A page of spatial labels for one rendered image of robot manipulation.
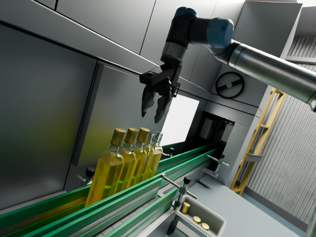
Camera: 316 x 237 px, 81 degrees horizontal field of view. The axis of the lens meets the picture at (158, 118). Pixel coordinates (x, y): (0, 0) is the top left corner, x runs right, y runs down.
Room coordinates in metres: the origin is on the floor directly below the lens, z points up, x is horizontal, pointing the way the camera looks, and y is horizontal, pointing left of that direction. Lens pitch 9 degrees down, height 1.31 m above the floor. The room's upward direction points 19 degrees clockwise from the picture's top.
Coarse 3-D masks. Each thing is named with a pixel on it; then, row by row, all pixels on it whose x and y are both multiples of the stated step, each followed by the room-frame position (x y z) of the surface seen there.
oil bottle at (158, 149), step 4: (152, 144) 0.70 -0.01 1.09; (156, 148) 0.69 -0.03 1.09; (160, 148) 0.70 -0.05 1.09; (156, 152) 0.68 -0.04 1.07; (160, 152) 0.70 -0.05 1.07; (156, 156) 0.68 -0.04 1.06; (160, 156) 0.71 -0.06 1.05; (152, 160) 0.68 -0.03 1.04; (156, 160) 0.69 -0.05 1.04; (152, 164) 0.68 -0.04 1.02; (156, 164) 0.70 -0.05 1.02; (152, 168) 0.69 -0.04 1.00; (156, 168) 0.71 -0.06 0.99; (148, 172) 0.68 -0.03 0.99; (152, 172) 0.70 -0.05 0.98; (148, 176) 0.68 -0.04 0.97; (152, 176) 0.71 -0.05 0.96
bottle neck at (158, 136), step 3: (156, 132) 0.71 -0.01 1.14; (159, 132) 0.72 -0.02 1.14; (156, 135) 0.70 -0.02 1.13; (159, 135) 0.70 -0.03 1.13; (162, 135) 0.71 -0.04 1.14; (156, 138) 0.70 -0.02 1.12; (159, 138) 0.70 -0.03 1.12; (153, 141) 0.71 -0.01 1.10; (156, 141) 0.70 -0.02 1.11; (159, 141) 0.70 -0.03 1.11; (156, 144) 0.70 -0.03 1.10; (159, 144) 0.71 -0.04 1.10
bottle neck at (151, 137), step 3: (150, 132) 0.67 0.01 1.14; (150, 135) 0.65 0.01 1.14; (153, 135) 0.65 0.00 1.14; (147, 138) 0.65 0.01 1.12; (150, 138) 0.65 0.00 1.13; (153, 138) 0.66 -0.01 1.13; (147, 141) 0.65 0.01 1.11; (150, 141) 0.65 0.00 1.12; (144, 144) 0.66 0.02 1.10; (147, 144) 0.65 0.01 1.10; (150, 144) 0.65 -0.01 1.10
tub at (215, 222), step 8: (184, 200) 0.86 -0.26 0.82; (192, 200) 0.85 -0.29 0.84; (192, 208) 0.84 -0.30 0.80; (200, 208) 0.83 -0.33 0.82; (208, 208) 0.82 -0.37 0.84; (184, 216) 0.70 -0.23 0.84; (192, 216) 0.82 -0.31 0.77; (200, 216) 0.82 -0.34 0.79; (208, 216) 0.80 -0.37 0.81; (216, 216) 0.79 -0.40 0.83; (192, 224) 0.68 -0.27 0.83; (200, 224) 0.79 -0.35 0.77; (208, 224) 0.79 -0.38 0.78; (216, 224) 0.78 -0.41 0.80; (224, 224) 0.73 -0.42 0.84; (208, 232) 0.65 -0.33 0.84; (216, 232) 0.77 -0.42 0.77
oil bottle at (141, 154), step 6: (138, 150) 0.59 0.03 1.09; (144, 150) 0.61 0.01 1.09; (138, 156) 0.58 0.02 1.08; (144, 156) 0.60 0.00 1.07; (138, 162) 0.58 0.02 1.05; (144, 162) 0.61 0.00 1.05; (138, 168) 0.59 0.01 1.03; (132, 174) 0.58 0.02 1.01; (138, 174) 0.60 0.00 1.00; (132, 180) 0.58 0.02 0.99; (138, 180) 0.61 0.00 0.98
